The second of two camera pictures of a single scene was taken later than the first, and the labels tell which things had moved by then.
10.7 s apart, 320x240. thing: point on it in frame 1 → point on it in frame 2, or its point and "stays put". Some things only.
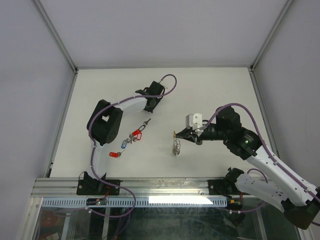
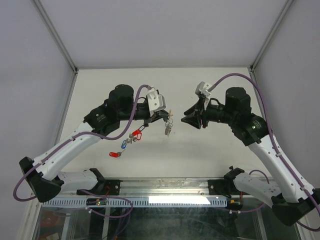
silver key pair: x=134 y=139 stays put
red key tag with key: x=115 y=154 stays put
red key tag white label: x=139 y=136 stays put
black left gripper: x=151 y=109 → x=156 y=116
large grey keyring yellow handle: x=176 y=147 → x=168 y=124
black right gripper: x=185 y=134 → x=195 y=118
